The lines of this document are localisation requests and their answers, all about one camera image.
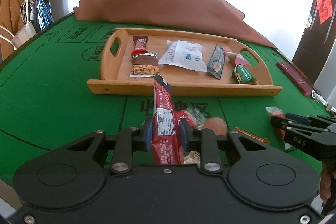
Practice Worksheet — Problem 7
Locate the green candy packet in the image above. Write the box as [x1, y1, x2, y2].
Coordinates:
[232, 64, 256, 84]

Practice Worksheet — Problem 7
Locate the dark wooden door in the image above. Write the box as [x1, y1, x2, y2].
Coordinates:
[292, 0, 335, 83]

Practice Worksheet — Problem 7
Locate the red Biscoff biscuit packet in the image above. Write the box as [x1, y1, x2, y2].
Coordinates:
[175, 107, 206, 128]

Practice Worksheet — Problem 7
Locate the red chocolate bar packet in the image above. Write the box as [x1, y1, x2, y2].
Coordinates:
[131, 36, 148, 57]

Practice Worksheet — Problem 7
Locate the pink jelly cup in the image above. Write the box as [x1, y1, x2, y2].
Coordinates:
[203, 117, 228, 135]

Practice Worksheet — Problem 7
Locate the wooden serving tray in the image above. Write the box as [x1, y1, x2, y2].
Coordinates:
[87, 28, 282, 97]

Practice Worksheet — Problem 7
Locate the white snack packet with barcode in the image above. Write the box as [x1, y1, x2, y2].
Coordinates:
[158, 40, 207, 72]

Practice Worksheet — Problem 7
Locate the black coffee stick sachet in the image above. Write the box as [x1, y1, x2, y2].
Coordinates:
[207, 44, 226, 80]

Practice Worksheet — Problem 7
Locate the phone charm strap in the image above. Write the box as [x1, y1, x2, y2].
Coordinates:
[311, 90, 336, 115]

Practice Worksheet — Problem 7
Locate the brown almond chocolate bar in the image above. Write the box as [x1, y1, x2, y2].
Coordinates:
[129, 52, 159, 78]

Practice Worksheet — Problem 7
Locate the red door decoration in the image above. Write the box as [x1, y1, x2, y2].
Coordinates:
[316, 0, 333, 24]

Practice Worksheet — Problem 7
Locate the blue lanyard bundle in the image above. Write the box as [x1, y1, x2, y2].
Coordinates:
[35, 0, 55, 30]

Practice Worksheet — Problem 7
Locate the red long stick sachet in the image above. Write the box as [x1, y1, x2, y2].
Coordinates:
[151, 74, 184, 164]

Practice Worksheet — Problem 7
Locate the paper shopping bag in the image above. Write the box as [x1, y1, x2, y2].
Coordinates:
[0, 22, 37, 50]

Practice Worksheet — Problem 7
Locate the pink snack packet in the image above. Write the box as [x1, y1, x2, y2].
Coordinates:
[225, 51, 249, 67]

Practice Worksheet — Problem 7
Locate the brown cloth cover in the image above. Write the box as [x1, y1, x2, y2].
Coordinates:
[73, 0, 275, 48]

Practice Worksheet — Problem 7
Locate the clear cracker packet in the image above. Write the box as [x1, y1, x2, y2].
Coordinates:
[235, 127, 270, 144]

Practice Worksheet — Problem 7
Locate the red phone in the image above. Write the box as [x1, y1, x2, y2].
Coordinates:
[276, 61, 317, 97]

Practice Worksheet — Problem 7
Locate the red peanut snack bag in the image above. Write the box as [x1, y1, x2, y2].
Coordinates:
[265, 106, 287, 139]

